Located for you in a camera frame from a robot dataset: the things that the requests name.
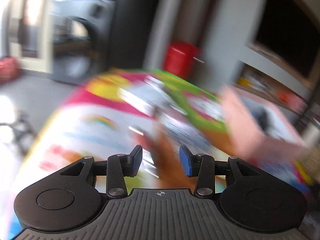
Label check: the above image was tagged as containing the colourful cartoon play mat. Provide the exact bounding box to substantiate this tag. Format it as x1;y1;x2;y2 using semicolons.
14;70;306;239

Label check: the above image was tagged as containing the grey TV shelf unit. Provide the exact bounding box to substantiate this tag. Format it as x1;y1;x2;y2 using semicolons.
235;0;320;116

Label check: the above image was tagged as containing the red cylindrical canister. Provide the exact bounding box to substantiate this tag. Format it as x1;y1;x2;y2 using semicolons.
163;41;200;80

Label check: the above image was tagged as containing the grey washing machine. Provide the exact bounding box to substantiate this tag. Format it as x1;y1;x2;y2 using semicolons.
51;0;118;85

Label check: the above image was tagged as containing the pink cardboard box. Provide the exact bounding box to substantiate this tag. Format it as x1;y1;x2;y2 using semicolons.
220;86;306;162

